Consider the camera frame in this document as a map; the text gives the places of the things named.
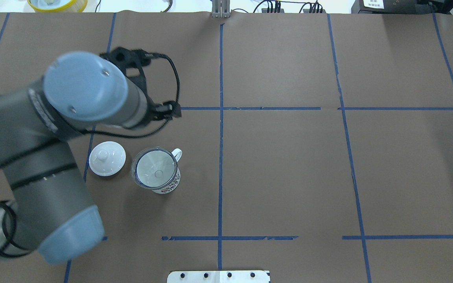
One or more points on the black cable plugs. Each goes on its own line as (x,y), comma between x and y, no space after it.
(288,6)

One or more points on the grey metal post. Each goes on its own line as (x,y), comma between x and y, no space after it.
(221,8)

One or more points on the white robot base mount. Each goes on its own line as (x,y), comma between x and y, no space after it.
(220,276)

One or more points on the white cup lid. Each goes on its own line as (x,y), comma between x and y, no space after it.
(107,158)

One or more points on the white enamel cup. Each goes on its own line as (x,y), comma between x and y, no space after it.
(159,171)

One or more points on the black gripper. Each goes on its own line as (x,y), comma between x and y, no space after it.
(166,109)

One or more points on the black box with label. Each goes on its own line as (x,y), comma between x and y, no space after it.
(384,7)

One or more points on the clear plastic funnel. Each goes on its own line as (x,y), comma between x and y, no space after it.
(153,167)

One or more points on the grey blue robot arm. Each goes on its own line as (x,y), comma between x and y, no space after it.
(122,93)

